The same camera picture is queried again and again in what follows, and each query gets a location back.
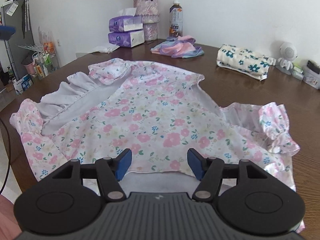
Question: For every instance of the pink floral dress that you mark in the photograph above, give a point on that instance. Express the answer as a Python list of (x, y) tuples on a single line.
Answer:
[(155, 115)]

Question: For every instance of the small green white box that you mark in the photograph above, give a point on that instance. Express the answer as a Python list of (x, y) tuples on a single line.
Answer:
[(297, 75), (298, 68)]

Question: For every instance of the blue white carton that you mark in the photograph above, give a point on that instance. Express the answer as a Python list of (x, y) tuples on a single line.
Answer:
[(23, 85)]

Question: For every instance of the white robot-shaped speaker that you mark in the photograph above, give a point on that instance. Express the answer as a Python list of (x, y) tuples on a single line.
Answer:
[(287, 55)]

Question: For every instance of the black charger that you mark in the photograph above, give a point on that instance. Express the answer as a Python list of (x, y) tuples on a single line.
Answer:
[(314, 67)]

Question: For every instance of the crumpled white paper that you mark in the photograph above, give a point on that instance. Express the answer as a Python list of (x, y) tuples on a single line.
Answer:
[(105, 49)]

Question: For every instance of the pale purple textured vase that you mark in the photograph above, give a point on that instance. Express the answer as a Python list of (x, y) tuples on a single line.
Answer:
[(147, 12)]

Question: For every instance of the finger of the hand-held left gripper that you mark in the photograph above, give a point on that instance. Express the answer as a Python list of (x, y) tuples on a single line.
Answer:
[(7, 32)]

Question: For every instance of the grey refrigerator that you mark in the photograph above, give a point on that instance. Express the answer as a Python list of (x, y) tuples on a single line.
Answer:
[(15, 55)]

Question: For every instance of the purple tissue pack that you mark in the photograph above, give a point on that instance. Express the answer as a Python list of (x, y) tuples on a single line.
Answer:
[(122, 39), (122, 22)]

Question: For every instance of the clear plastic bag orange print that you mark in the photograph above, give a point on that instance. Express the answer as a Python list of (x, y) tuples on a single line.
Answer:
[(46, 40)]

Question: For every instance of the folded cream teal-flower cloth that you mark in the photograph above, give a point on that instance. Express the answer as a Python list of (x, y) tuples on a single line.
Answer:
[(242, 60)]

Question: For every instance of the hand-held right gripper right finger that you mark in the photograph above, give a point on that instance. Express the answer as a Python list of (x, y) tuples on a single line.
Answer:
[(195, 164)]

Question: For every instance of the pink cup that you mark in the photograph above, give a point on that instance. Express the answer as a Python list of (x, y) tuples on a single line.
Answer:
[(29, 68)]

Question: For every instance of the plastic tea bottle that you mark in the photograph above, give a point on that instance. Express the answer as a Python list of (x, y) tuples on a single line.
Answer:
[(176, 20)]

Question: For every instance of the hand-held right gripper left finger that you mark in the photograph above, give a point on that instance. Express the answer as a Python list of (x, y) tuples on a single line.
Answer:
[(124, 165)]

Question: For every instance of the white plastic box with items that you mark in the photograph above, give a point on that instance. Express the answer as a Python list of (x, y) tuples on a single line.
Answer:
[(312, 81)]

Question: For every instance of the pastel pink purple cloth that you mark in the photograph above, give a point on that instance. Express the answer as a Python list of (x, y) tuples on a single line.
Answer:
[(177, 47)]

